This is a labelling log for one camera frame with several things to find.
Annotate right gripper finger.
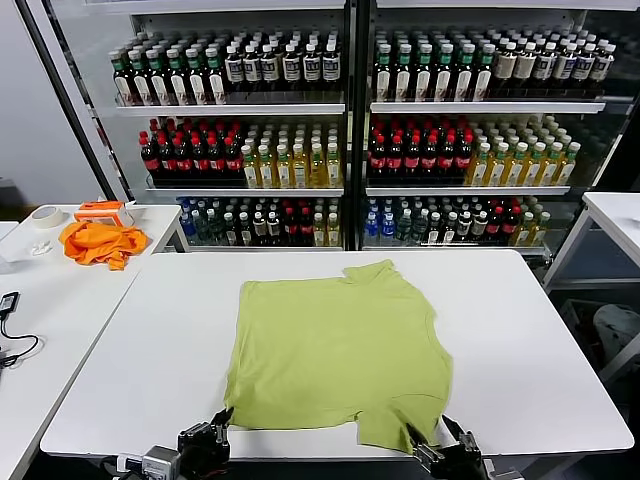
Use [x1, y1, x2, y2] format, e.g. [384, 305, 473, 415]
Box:
[405, 422, 447, 469]
[441, 415, 483, 454]

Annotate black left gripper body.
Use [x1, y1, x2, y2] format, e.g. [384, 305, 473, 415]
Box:
[177, 421, 233, 480]

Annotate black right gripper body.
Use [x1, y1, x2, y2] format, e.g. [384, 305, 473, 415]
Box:
[431, 444, 486, 480]

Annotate yellow-green t-shirt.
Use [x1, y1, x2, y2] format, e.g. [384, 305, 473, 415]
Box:
[223, 258, 455, 455]

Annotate grey-green bag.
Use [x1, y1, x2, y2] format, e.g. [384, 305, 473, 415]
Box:
[593, 303, 640, 366]

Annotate white side table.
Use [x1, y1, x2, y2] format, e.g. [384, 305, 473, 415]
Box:
[0, 202, 190, 480]

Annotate crumpled orange cloth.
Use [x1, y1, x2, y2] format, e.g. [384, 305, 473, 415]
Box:
[58, 220, 150, 272]

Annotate white metal shelf board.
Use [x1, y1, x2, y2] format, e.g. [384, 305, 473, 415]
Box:
[365, 185, 571, 197]
[114, 102, 346, 117]
[145, 186, 345, 197]
[370, 101, 606, 115]

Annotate orange and white box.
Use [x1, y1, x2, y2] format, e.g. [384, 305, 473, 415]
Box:
[73, 199, 136, 227]

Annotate masking tape roll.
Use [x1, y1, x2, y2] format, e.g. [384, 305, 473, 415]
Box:
[30, 205, 66, 230]

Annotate dark tea bottle green cap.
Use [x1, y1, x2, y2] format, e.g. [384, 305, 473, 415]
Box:
[146, 47, 169, 106]
[128, 48, 150, 106]
[110, 49, 132, 107]
[185, 46, 209, 105]
[455, 43, 476, 102]
[434, 43, 456, 102]
[474, 43, 495, 101]
[374, 43, 395, 102]
[394, 43, 415, 102]
[205, 45, 227, 105]
[414, 43, 435, 102]
[165, 47, 189, 105]

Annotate dark bottle blue white label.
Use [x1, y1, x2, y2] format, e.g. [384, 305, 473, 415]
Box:
[534, 42, 556, 92]
[243, 44, 262, 94]
[592, 43, 616, 92]
[224, 44, 245, 94]
[260, 43, 281, 94]
[573, 43, 595, 92]
[554, 42, 576, 92]
[322, 42, 342, 94]
[302, 43, 322, 94]
[282, 43, 302, 94]

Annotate black metal bar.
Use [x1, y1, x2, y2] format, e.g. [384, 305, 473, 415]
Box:
[16, 0, 125, 202]

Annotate dark bottle beige label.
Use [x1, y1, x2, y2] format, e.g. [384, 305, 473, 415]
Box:
[494, 42, 517, 92]
[514, 42, 537, 92]

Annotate glass door drinks cabinet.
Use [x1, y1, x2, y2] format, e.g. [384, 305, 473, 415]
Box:
[47, 0, 359, 251]
[357, 0, 640, 256]

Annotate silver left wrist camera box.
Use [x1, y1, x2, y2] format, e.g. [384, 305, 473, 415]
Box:
[142, 446, 180, 477]

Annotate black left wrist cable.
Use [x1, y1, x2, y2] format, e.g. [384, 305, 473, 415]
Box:
[102, 452, 146, 474]

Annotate black adapter cable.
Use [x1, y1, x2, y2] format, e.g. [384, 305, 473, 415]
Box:
[0, 312, 40, 369]

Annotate white table with frame legs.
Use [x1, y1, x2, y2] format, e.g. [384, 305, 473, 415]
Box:
[542, 191, 640, 294]

